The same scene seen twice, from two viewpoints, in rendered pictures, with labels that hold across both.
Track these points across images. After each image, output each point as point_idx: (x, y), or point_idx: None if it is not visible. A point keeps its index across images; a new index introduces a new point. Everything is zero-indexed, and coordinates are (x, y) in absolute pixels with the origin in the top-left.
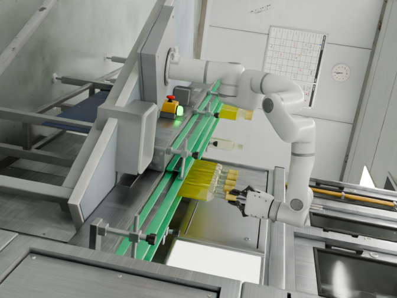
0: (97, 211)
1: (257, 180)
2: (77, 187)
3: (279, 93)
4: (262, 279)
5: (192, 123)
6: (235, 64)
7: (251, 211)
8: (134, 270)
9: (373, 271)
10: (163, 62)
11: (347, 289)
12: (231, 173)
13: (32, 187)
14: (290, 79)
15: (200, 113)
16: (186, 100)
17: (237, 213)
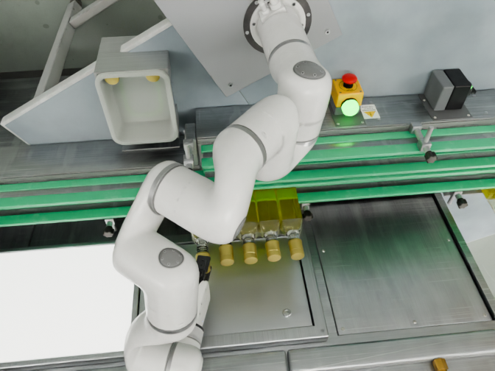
0: (49, 146)
1: (431, 307)
2: (16, 110)
3: (168, 175)
4: (68, 359)
5: (356, 139)
6: (294, 72)
7: None
8: None
9: None
10: (230, 12)
11: None
12: (289, 246)
13: (39, 87)
14: (225, 169)
15: (415, 135)
16: (435, 101)
17: (252, 294)
